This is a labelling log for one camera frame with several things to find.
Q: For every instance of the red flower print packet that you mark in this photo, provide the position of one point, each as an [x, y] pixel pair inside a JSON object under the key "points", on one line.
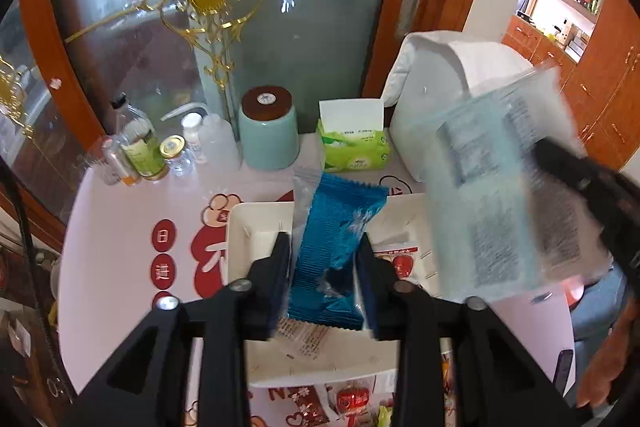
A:
{"points": [[300, 407]]}

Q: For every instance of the glass door gold ornament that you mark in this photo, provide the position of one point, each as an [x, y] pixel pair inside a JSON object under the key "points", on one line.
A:
{"points": [[310, 32]]}

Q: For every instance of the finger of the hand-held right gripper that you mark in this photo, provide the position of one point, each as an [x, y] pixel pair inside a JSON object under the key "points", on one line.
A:
{"points": [[600, 202]]}

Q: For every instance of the orange fuzzy cloth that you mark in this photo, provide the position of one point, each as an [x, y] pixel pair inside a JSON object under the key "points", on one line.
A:
{"points": [[605, 367]]}

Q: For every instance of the pink printed tablecloth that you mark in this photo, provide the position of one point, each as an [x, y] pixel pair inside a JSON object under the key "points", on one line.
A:
{"points": [[125, 257]]}

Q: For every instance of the teal canister brown lid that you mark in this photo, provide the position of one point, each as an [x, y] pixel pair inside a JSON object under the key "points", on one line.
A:
{"points": [[267, 142]]}

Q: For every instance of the clear red candy packet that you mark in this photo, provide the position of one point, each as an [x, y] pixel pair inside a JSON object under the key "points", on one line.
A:
{"points": [[350, 402]]}

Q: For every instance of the white red snack packet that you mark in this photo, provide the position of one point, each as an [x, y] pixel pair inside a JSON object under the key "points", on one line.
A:
{"points": [[400, 264]]}

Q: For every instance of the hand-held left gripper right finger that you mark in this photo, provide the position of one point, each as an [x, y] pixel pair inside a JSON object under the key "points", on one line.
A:
{"points": [[366, 297]]}

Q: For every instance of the wooden shelf cabinet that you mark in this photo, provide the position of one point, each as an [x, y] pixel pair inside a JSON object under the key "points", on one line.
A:
{"points": [[600, 107]]}

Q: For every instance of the white cloth appliance cover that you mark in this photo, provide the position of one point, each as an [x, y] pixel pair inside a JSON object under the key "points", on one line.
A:
{"points": [[465, 52]]}

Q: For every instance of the white countertop appliance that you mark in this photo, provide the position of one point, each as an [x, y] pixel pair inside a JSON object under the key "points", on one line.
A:
{"points": [[415, 137]]}

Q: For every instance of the small white cap bottle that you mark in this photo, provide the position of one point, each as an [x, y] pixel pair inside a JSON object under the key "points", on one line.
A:
{"points": [[192, 132]]}

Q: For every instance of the black phone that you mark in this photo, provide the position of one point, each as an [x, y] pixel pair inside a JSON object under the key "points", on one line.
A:
{"points": [[564, 372]]}

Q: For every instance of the pale blue clear snack packet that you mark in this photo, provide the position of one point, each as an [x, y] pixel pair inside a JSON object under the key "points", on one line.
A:
{"points": [[480, 207]]}

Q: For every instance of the yellow lid glass jar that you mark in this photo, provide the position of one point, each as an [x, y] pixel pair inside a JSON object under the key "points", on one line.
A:
{"points": [[172, 148]]}

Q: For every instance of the blue foil snack packet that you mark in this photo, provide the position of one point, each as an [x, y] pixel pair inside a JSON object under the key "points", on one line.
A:
{"points": [[335, 237]]}

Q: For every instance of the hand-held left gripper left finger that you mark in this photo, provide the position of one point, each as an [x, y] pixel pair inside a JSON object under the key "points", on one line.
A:
{"points": [[280, 289]]}

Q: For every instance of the white plastic storage box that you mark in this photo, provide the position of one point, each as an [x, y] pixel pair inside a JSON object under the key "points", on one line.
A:
{"points": [[260, 222]]}

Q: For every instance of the green label glass bottle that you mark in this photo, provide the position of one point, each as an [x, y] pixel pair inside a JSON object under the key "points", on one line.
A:
{"points": [[142, 152]]}

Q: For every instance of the green tissue pack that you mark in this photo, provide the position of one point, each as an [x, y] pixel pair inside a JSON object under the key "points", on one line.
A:
{"points": [[355, 149]]}

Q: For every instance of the white squeeze bottle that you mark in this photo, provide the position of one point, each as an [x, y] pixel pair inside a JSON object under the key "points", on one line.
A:
{"points": [[217, 147]]}

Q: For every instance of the small clear glass bottle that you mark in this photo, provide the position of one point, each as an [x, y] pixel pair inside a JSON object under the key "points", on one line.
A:
{"points": [[111, 162]]}

